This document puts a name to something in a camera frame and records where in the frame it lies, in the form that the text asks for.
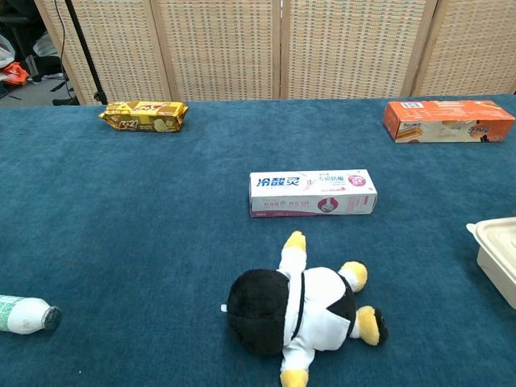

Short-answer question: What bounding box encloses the thin black floor cable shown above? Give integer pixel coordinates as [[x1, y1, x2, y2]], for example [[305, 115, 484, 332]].
[[54, 0, 69, 76]]

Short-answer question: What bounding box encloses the small white bottle green label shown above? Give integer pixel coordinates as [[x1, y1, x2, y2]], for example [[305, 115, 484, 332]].
[[0, 294, 63, 335]]

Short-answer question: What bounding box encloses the orange plastic bag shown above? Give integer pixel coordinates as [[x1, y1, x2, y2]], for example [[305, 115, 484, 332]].
[[0, 60, 31, 88]]

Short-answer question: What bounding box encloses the wicker folding screen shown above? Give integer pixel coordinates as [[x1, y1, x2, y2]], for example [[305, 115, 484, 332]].
[[34, 0, 516, 106]]

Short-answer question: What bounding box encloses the blue felt table cover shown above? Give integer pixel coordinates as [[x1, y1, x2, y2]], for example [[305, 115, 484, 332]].
[[0, 94, 516, 387]]

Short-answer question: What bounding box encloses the white toothpaste box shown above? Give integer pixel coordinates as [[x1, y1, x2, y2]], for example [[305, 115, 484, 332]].
[[248, 169, 379, 218]]

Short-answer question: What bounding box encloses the orange cardboard box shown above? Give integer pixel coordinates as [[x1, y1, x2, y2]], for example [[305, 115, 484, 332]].
[[382, 99, 516, 144]]

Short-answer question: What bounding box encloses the black tripod stand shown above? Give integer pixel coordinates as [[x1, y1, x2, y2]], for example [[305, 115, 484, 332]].
[[52, 0, 109, 106]]

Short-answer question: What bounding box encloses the beige takeaway food container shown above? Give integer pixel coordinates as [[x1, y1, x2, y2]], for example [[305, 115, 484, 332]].
[[466, 216, 516, 310]]

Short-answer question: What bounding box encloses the penguin plush toy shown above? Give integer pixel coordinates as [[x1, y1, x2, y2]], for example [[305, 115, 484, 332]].
[[225, 230, 389, 387]]

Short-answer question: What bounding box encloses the yellow biscuit packet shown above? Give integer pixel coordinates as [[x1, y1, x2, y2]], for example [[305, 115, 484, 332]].
[[98, 100, 189, 134]]

